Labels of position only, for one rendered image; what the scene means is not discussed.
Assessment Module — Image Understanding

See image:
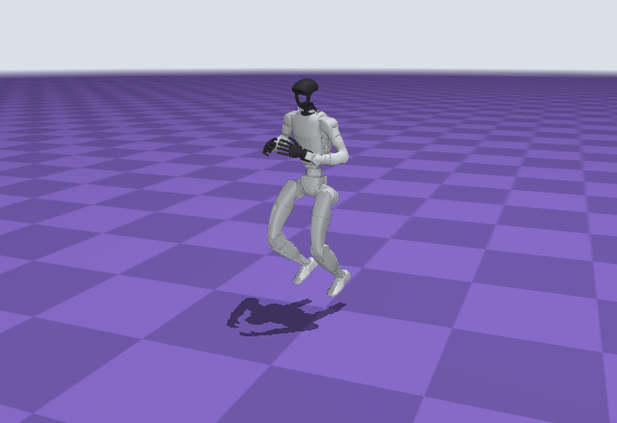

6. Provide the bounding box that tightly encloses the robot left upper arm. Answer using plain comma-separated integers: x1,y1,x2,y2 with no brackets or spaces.
319,116,349,165

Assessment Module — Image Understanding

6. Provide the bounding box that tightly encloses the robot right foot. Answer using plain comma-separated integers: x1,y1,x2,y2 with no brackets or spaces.
292,257,318,284

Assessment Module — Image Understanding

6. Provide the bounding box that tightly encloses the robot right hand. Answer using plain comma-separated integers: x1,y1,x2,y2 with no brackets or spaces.
262,138,278,156

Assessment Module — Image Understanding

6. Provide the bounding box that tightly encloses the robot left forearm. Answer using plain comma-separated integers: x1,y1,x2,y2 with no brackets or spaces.
305,151,348,166

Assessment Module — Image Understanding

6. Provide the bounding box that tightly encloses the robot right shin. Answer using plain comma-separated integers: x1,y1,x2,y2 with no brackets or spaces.
267,238,310,267

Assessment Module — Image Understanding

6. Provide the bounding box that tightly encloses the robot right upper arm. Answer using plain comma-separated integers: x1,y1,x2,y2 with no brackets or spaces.
280,111,296,148

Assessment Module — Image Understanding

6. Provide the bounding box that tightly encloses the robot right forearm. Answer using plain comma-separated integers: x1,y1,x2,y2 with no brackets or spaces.
272,136,283,152

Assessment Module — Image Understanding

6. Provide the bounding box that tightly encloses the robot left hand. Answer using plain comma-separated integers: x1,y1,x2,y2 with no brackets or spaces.
277,137,313,162

